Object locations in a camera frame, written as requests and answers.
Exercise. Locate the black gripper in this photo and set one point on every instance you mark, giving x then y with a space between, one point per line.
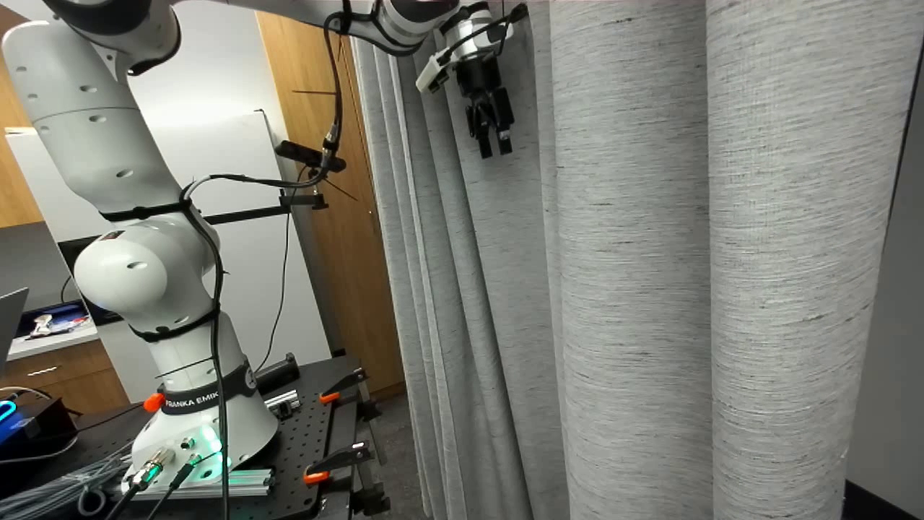
480 86

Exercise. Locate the grey pleated curtain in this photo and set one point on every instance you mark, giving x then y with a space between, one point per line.
624 290

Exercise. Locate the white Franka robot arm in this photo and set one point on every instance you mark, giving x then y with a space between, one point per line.
87 118

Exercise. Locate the tall wooden door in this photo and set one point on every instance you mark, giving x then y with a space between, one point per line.
357 270

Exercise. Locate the orange black bar clamp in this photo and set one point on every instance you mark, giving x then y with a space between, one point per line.
334 466
341 388

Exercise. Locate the black perforated breadboard table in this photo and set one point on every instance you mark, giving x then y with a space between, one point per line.
306 436

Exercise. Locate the blue box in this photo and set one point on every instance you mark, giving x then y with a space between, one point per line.
58 320

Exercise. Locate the wooden drawer cabinet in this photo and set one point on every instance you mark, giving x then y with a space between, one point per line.
67 379

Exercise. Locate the grey laptop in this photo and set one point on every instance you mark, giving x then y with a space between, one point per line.
9 322

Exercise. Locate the black case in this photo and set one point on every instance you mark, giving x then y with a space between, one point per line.
45 430

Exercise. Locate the black baseboard strip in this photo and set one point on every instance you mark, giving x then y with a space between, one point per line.
884 505

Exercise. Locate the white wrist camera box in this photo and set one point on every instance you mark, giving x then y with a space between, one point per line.
436 66

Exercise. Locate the black camera on mount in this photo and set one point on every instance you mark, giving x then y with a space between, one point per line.
304 154

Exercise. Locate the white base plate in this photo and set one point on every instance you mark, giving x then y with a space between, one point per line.
247 480

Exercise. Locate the wooden wall cabinet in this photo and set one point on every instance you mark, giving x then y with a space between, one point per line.
13 184

